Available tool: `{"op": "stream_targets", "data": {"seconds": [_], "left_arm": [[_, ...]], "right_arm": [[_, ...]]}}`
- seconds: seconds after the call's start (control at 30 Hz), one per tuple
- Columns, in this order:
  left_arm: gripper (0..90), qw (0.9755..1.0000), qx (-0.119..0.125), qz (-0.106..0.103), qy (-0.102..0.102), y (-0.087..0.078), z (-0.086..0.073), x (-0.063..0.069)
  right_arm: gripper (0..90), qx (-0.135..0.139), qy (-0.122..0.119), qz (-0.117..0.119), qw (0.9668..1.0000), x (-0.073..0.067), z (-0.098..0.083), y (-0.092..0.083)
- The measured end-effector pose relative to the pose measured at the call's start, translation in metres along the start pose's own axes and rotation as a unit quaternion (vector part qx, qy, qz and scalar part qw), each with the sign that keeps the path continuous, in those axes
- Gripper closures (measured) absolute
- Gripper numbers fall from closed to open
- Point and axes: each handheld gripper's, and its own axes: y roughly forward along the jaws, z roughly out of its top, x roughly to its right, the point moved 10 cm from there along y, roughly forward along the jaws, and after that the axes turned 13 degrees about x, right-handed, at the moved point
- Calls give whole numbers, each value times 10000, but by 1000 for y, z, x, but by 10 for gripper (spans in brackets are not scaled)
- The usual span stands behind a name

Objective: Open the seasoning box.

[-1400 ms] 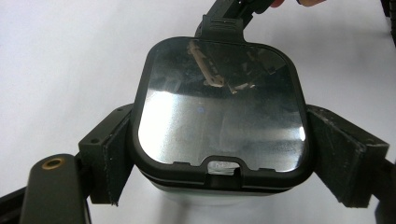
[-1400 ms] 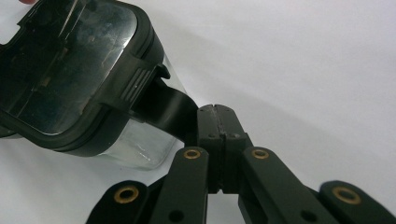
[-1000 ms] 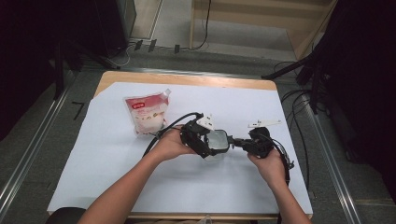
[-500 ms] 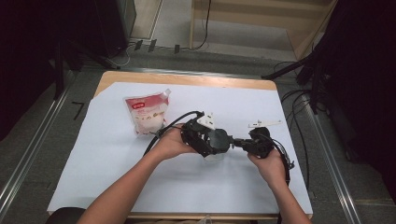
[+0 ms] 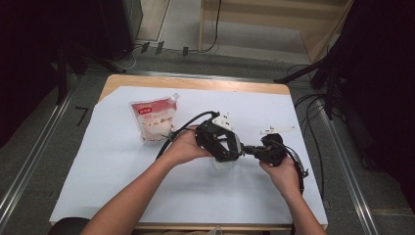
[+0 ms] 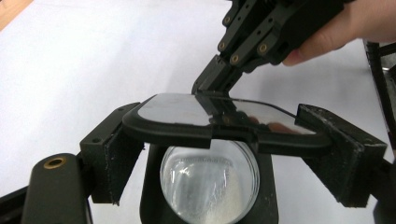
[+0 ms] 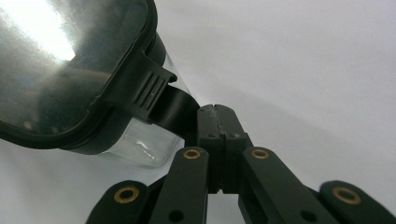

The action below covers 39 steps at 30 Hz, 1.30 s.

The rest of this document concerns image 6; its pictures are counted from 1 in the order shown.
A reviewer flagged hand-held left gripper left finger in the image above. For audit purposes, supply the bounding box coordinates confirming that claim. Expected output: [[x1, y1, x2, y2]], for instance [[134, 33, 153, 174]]
[[79, 102, 146, 207]]

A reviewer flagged clear jar with black lid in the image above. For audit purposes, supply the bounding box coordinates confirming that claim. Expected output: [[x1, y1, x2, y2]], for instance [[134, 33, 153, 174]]
[[121, 92, 332, 224]]

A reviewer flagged black metal frame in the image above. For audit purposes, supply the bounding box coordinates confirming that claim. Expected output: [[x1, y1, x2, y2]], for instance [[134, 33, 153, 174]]
[[363, 40, 396, 147]]

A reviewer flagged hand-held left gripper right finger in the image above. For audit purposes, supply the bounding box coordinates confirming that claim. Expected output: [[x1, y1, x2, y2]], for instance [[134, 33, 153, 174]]
[[294, 103, 389, 209]]

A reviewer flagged white paper sheet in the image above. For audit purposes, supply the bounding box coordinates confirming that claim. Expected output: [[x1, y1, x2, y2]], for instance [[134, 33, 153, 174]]
[[0, 0, 396, 224]]

